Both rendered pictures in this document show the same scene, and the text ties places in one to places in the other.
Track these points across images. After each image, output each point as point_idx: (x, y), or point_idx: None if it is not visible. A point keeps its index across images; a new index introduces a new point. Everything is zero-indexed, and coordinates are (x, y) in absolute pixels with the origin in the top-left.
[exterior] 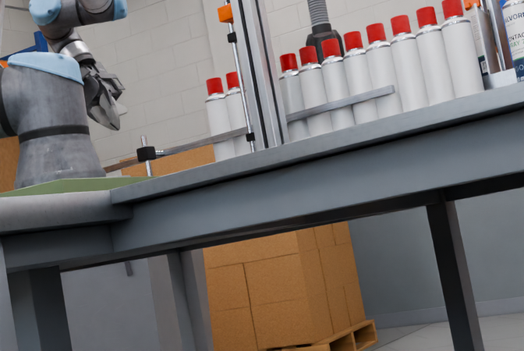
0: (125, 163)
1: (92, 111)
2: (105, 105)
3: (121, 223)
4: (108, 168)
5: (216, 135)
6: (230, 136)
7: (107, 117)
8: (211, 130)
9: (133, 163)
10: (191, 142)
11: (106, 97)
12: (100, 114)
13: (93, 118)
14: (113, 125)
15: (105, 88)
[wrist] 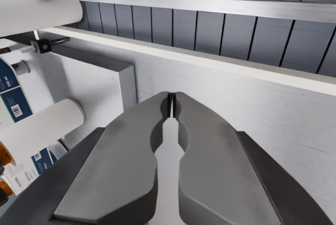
0: None
1: (256, 198)
2: (127, 144)
3: None
4: None
5: None
6: None
7: (178, 133)
8: None
9: None
10: None
11: (73, 170)
12: (197, 143)
13: (262, 158)
14: (169, 92)
15: (4, 217)
